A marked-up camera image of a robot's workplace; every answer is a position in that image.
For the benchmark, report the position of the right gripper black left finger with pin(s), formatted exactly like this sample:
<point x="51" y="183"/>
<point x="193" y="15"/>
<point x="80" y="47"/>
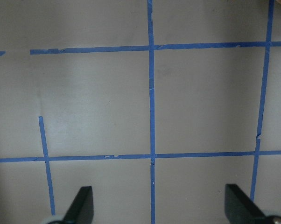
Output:
<point x="81" y="211"/>

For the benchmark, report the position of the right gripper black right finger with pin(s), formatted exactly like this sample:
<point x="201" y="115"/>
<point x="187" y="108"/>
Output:
<point x="239" y="209"/>

